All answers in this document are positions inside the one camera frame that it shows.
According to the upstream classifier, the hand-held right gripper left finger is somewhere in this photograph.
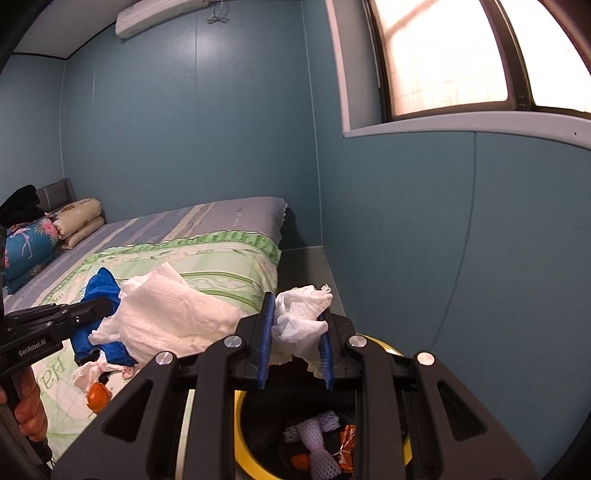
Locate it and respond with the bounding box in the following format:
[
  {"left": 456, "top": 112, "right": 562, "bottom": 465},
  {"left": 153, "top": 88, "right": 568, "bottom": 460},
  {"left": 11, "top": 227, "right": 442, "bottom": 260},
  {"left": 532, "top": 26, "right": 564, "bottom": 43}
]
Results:
[{"left": 51, "top": 292, "right": 276, "bottom": 480}]

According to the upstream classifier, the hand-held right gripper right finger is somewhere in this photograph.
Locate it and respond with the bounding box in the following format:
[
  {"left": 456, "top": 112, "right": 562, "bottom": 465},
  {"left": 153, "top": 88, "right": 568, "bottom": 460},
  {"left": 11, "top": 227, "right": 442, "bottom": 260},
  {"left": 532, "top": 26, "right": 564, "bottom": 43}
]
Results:
[{"left": 318, "top": 314, "right": 539, "bottom": 480}]

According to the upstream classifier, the small pinkish white tissue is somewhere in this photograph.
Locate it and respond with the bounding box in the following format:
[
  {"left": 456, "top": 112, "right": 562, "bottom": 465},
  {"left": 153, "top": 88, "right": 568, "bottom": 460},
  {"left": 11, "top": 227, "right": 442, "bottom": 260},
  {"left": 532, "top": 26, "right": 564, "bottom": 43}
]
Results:
[{"left": 71, "top": 360, "right": 134, "bottom": 393}]

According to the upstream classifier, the blue plastic bag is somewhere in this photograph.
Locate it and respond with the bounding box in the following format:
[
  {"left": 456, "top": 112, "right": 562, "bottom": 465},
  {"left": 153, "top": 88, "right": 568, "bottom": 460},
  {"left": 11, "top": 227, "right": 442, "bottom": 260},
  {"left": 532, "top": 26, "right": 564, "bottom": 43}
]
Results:
[{"left": 70, "top": 267, "right": 139, "bottom": 367}]

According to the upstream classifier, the small orange fruit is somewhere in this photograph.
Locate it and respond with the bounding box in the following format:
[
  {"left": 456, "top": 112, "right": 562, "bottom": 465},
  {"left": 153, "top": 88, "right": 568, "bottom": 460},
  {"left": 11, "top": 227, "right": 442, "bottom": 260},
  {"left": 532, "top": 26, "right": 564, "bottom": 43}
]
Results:
[{"left": 87, "top": 382, "right": 114, "bottom": 411}]

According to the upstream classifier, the large white tissue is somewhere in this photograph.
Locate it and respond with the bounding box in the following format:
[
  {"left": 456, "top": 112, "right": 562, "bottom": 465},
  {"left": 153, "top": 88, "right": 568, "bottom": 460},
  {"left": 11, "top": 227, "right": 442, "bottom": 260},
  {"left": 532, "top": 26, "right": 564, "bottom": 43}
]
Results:
[{"left": 89, "top": 262, "right": 243, "bottom": 365}]

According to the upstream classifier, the white foam fruit net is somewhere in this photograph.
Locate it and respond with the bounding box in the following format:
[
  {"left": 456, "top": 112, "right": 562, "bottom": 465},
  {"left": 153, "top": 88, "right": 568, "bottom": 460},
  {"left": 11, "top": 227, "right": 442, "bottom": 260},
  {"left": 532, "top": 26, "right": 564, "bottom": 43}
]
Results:
[{"left": 283, "top": 412, "right": 342, "bottom": 478}]

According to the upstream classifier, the black bin with yellow rim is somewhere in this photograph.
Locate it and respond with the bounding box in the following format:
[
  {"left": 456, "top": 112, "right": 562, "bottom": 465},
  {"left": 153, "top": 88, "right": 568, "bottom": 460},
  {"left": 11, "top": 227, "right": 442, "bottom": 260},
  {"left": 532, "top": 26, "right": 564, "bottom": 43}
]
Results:
[{"left": 233, "top": 332, "right": 415, "bottom": 480}]

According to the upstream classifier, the person's left hand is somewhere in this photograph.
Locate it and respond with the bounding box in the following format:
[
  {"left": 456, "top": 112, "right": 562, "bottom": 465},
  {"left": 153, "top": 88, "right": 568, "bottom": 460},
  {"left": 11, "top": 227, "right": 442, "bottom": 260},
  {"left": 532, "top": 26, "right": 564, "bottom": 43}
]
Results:
[{"left": 13, "top": 368, "right": 48, "bottom": 441}]

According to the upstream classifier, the blue flamingo folded quilt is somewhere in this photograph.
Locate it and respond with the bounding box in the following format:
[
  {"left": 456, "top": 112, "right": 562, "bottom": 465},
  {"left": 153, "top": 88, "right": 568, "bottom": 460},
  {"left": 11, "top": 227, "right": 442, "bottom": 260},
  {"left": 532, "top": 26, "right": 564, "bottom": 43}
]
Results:
[{"left": 4, "top": 217, "right": 61, "bottom": 295}]

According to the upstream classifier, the beige folded quilt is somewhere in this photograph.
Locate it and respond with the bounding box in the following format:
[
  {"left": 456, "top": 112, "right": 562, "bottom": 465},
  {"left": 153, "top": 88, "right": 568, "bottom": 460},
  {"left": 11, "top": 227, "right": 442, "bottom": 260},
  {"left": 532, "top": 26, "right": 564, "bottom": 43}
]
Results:
[{"left": 52, "top": 198, "right": 106, "bottom": 251}]

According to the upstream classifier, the green floral blanket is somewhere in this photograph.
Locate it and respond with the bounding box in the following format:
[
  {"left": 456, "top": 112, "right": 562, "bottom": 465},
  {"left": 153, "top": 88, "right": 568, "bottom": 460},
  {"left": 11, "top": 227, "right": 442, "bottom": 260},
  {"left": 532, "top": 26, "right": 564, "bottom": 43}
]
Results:
[{"left": 28, "top": 231, "right": 282, "bottom": 457}]

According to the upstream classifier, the grey padded headboard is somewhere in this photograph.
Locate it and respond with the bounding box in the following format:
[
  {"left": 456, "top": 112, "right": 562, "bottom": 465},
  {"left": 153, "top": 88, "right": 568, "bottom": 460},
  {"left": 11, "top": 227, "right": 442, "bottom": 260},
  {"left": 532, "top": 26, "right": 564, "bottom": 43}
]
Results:
[{"left": 36, "top": 178, "right": 75, "bottom": 217}]

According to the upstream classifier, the black clothes pile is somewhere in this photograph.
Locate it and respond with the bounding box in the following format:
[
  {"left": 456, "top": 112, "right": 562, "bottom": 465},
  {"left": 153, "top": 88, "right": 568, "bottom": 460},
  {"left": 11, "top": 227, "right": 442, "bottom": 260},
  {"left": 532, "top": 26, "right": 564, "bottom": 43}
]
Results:
[{"left": 0, "top": 185, "right": 44, "bottom": 227}]

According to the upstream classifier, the white air conditioner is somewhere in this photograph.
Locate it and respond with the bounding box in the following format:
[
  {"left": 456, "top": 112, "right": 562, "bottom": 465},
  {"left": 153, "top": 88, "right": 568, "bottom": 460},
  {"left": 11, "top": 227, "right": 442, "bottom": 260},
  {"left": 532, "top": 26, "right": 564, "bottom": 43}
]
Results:
[{"left": 115, "top": 0, "right": 211, "bottom": 38}]

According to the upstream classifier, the dark framed window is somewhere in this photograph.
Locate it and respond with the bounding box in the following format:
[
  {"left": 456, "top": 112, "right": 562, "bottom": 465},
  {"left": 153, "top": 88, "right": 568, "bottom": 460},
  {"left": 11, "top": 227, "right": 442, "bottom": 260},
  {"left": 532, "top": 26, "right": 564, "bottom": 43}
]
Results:
[{"left": 325, "top": 0, "right": 591, "bottom": 151}]

